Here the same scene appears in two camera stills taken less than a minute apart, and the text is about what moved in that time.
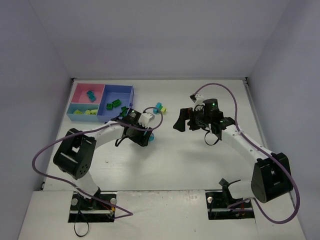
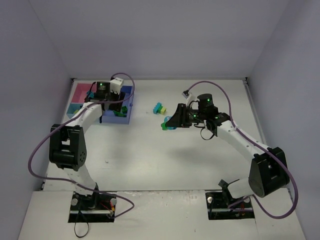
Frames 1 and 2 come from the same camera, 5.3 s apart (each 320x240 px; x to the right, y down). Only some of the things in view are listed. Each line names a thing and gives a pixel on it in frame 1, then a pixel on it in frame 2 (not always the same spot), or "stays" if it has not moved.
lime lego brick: (163, 110) stays
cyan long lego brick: (155, 110) stays
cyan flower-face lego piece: (151, 137) → (166, 120)
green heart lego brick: (123, 108) stays
